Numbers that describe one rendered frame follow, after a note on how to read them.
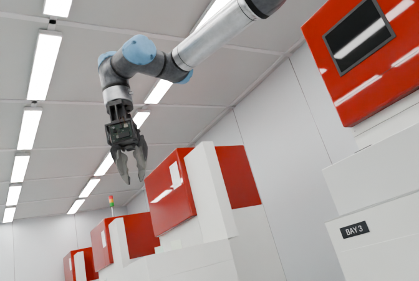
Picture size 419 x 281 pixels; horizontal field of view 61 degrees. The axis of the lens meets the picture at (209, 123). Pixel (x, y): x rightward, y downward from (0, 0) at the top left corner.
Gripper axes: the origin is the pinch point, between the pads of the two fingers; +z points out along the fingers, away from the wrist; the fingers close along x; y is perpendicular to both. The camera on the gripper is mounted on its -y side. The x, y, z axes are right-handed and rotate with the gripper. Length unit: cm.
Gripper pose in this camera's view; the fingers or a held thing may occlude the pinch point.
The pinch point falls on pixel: (134, 178)
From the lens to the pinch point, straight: 95.1
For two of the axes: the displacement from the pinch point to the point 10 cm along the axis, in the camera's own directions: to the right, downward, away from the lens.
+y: -0.4, -3.1, -9.5
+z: 2.5, 9.2, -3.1
